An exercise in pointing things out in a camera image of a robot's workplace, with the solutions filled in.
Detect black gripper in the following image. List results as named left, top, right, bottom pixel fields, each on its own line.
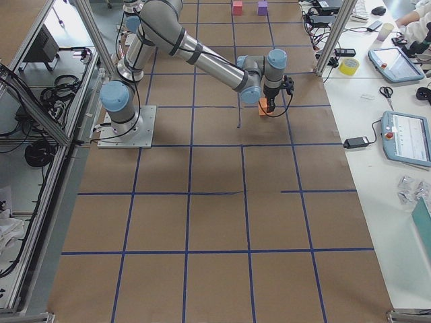
left=263, top=84, right=281, bottom=113

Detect orange foam block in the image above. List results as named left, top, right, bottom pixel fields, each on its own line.
left=258, top=98, right=270, bottom=116

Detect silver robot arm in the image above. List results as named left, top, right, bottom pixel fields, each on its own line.
left=123, top=0, right=145, bottom=34
left=100, top=1, right=294, bottom=141

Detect black remote handset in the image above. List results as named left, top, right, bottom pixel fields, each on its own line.
left=334, top=48, right=356, bottom=57

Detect yellow tape roll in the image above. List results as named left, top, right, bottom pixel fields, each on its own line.
left=339, top=57, right=360, bottom=76

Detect black power adapter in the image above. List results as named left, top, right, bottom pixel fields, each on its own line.
left=343, top=137, right=370, bottom=149

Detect purple foam block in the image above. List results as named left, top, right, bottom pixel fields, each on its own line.
left=257, top=1, right=268, bottom=16

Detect red foam block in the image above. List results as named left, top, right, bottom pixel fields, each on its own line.
left=232, top=1, right=243, bottom=15

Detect black scissors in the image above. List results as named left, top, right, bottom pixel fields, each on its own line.
left=379, top=86, right=394, bottom=111

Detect far teach pendant tablet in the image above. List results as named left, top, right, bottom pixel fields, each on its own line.
left=368, top=47, right=425, bottom=83

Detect teach pendant tablet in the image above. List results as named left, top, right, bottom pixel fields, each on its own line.
left=368, top=47, right=425, bottom=83
left=381, top=111, right=430, bottom=167

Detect near teach pendant tablet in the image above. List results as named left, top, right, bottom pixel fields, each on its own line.
left=381, top=111, right=430, bottom=167

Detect purple plastic cup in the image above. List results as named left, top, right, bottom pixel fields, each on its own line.
left=376, top=23, right=394, bottom=42

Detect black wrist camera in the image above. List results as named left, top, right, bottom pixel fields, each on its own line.
left=282, top=75, right=294, bottom=96

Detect aluminium frame post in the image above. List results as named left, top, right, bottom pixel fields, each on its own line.
left=315, top=0, right=357, bottom=77

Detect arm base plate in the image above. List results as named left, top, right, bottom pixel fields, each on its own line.
left=97, top=106, right=157, bottom=149

